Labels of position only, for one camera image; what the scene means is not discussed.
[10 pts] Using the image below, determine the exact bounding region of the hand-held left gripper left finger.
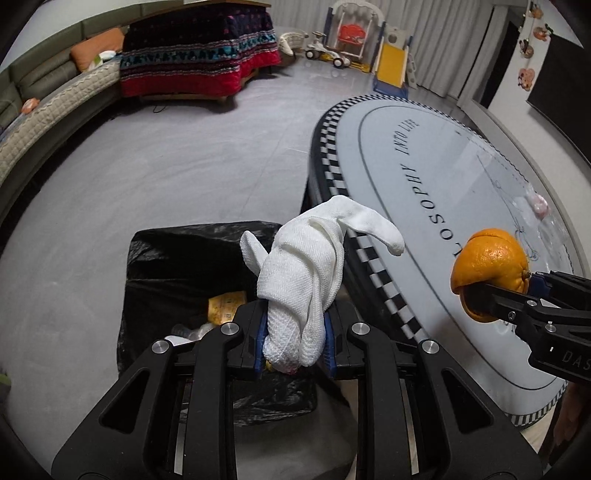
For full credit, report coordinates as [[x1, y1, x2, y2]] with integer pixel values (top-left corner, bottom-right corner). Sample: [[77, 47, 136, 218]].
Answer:
[[51, 299, 269, 480]]

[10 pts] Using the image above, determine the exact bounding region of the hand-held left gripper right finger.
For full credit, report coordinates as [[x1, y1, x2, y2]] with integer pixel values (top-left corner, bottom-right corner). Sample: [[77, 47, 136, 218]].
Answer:
[[323, 298, 541, 480]]

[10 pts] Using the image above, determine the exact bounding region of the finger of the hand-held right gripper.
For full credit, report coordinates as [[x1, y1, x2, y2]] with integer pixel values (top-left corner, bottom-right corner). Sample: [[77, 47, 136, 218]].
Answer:
[[529, 270, 591, 315], [461, 281, 544, 325]]

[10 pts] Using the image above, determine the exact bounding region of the hollow mandarin orange peel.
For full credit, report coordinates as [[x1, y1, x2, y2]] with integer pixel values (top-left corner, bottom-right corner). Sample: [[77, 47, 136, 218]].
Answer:
[[451, 228, 531, 323]]

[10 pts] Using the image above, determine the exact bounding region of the gold illustrated snack packet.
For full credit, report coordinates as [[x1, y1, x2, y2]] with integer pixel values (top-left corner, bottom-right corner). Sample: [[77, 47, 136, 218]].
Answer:
[[207, 291, 247, 326]]

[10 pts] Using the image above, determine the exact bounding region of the white knitted cloth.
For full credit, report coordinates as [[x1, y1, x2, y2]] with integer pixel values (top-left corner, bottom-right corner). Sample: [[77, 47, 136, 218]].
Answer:
[[240, 195, 406, 374]]

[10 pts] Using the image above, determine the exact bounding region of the black bag lined trash bin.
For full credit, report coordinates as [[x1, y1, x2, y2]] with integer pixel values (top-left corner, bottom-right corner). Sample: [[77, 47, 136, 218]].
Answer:
[[115, 220, 319, 428]]

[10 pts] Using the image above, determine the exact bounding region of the clear plastic container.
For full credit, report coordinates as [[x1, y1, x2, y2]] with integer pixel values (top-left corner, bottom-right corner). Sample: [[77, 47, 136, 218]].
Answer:
[[168, 320, 218, 345]]

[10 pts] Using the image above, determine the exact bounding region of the pink crumpled wrapper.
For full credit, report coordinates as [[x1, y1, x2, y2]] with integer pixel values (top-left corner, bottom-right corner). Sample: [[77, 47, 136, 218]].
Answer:
[[524, 191, 552, 220]]

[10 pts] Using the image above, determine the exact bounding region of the round checkered-rim printed table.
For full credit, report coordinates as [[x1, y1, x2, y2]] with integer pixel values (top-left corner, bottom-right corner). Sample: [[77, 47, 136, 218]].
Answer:
[[305, 92, 591, 430]]

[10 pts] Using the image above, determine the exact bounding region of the yellow toddler slide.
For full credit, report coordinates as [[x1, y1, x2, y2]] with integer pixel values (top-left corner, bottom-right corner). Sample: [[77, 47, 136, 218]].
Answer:
[[372, 25, 419, 95]]

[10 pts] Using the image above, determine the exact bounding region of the toddler swing with orange seat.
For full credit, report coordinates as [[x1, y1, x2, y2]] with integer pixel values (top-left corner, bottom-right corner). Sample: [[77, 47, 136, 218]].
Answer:
[[328, 0, 386, 63]]

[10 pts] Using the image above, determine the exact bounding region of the white toy ride-on car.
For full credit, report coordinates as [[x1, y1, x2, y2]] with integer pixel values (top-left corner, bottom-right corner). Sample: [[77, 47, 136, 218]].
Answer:
[[305, 31, 333, 61]]

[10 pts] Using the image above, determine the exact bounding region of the low table with patterned blanket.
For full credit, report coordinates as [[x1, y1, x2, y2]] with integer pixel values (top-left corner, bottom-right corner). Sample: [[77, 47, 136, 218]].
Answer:
[[119, 0, 283, 104]]

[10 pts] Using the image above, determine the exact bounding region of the white basket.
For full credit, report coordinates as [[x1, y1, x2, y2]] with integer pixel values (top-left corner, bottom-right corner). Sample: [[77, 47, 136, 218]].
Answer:
[[277, 30, 309, 56]]

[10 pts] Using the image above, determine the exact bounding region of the grey quilted sofa mat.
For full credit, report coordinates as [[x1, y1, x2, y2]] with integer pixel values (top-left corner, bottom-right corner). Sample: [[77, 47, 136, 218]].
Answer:
[[0, 60, 123, 185]]

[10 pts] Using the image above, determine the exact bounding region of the orange cushion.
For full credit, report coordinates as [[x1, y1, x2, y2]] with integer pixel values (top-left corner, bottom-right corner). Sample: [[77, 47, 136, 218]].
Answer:
[[69, 28, 126, 72]]

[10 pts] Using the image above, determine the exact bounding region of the green sofa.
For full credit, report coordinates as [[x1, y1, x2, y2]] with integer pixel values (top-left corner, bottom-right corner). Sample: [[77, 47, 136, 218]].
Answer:
[[0, 7, 139, 134]]

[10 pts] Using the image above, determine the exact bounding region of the black wall screen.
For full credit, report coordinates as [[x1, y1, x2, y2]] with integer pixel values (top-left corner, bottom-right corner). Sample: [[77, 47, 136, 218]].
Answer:
[[526, 32, 591, 167]]

